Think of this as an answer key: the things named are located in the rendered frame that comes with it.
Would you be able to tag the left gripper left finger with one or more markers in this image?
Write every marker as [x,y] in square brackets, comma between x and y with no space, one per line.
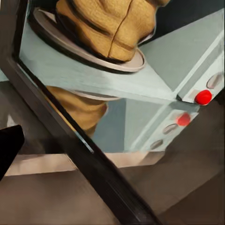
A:
[11,140]

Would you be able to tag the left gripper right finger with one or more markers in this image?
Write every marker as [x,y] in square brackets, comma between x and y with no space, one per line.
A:
[217,139]

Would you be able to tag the microwave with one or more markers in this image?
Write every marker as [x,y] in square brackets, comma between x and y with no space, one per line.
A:
[131,90]

